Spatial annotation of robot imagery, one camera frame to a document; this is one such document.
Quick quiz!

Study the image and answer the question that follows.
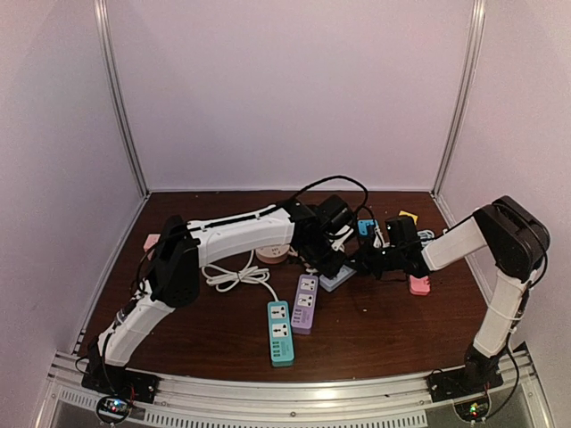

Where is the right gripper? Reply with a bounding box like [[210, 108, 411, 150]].
[[345, 240, 404, 281]]

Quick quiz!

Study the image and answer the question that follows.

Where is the pink square plug adapter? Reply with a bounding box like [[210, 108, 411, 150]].
[[408, 276, 431, 296]]

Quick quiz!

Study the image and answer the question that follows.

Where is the pink round power strip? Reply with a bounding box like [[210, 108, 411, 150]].
[[254, 244, 290, 265]]

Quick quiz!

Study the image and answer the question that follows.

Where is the blue white cube socket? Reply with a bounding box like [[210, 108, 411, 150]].
[[357, 219, 378, 237]]

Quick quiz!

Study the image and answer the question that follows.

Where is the purple power strip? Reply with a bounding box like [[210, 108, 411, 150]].
[[291, 275, 319, 334]]

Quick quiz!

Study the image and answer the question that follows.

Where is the teal power strip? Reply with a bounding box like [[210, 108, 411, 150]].
[[267, 300, 295, 367]]

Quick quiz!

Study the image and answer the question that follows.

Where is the teal strip white cable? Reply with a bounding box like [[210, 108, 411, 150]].
[[201, 260, 285, 304]]

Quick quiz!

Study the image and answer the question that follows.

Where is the pink cube socket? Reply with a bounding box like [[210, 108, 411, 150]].
[[143, 234, 161, 260]]

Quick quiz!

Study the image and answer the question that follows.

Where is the grey blue power strip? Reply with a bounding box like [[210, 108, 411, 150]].
[[319, 266, 356, 292]]

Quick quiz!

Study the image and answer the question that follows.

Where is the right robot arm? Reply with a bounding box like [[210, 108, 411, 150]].
[[356, 195, 550, 394]]

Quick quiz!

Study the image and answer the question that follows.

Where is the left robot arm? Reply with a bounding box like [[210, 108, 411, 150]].
[[87, 199, 346, 396]]

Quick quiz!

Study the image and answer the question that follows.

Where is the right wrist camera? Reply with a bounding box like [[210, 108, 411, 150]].
[[385, 215, 418, 247]]

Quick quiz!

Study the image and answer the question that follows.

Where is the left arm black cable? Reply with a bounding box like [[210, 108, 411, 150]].
[[128, 176, 371, 304]]

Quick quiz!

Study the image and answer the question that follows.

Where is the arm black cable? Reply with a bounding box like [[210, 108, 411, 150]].
[[128, 176, 371, 304], [356, 204, 550, 402]]

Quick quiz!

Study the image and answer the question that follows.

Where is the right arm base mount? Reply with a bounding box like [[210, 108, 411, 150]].
[[426, 367, 503, 402]]

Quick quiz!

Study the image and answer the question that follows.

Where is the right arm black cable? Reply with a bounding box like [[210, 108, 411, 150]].
[[356, 204, 550, 402]]

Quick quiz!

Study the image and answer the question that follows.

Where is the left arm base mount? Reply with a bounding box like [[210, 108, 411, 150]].
[[81, 366, 159, 404]]

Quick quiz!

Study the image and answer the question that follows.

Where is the right aluminium frame post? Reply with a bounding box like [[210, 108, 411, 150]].
[[431, 0, 486, 198]]

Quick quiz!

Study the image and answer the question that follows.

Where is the aluminium frame post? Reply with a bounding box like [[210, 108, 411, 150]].
[[431, 0, 486, 198], [94, 0, 150, 198]]

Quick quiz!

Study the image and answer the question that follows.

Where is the front aluminium rail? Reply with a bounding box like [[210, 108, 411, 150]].
[[32, 350, 555, 427]]

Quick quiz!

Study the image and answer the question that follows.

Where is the left aluminium frame post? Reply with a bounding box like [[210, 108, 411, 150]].
[[94, 0, 150, 198]]

